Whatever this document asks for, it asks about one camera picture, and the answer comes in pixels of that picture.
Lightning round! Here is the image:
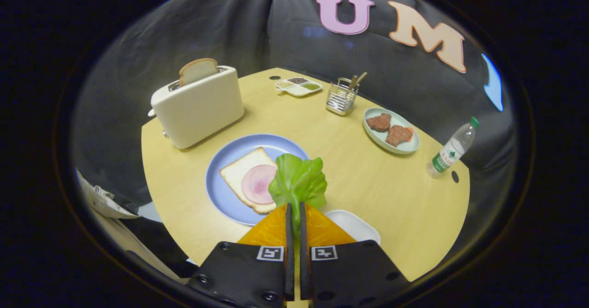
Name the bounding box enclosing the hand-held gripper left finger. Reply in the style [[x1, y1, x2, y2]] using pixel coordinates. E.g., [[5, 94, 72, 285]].
[[186, 203, 295, 308]]

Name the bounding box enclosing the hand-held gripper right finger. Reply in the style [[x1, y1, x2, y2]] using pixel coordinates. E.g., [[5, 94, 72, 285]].
[[300, 202, 410, 308]]

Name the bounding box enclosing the green lettuce leaf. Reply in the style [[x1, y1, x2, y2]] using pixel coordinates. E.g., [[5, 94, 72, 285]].
[[268, 153, 328, 253]]

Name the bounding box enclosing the toast bread slice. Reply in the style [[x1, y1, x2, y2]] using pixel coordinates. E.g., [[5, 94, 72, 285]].
[[179, 58, 219, 87]]

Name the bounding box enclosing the white plate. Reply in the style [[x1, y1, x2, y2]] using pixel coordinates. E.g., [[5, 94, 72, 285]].
[[323, 209, 381, 245]]

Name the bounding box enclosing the pink ham slice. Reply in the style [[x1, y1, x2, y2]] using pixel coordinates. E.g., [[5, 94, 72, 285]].
[[241, 164, 278, 205]]

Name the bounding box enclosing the white bread slice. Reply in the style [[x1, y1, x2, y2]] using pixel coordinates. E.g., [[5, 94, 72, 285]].
[[219, 147, 279, 215]]

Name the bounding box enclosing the blue plate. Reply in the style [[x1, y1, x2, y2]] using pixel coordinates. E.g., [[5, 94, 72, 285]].
[[205, 134, 310, 226]]

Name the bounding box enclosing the pale green plate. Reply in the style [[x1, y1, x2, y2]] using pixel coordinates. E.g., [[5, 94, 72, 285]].
[[363, 108, 420, 155]]

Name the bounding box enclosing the brown meat patty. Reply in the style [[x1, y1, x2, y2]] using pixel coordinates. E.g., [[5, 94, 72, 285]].
[[385, 125, 414, 148], [366, 113, 392, 133]]

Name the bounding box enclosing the white divided condiment tray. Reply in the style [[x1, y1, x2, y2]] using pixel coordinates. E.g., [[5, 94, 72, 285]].
[[275, 76, 323, 98]]

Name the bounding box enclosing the white toaster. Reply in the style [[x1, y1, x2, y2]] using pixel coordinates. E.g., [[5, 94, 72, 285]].
[[148, 65, 245, 150]]

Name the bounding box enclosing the clear plastic water bottle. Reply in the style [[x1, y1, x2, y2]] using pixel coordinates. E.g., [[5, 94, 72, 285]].
[[426, 116, 479, 180]]

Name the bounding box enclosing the white crumpled cloth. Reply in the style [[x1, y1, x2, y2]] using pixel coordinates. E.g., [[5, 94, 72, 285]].
[[76, 170, 141, 220]]

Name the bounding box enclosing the black backdrop cloth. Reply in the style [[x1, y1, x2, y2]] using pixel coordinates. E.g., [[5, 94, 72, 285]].
[[71, 0, 518, 207]]

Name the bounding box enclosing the metal wire utensil basket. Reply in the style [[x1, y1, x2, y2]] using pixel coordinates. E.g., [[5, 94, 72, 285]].
[[326, 78, 358, 116]]

